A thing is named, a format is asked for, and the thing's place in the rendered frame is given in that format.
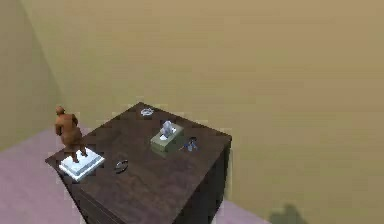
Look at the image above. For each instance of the green tissue box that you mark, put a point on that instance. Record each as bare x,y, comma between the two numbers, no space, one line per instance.
166,141

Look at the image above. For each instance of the dark brown wooden cabinet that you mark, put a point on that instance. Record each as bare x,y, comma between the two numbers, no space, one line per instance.
150,186

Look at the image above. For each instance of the dark wristwatch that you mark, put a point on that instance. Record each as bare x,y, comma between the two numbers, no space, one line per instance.
121,166

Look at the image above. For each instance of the brown statue on white base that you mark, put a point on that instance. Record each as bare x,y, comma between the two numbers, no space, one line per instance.
70,133

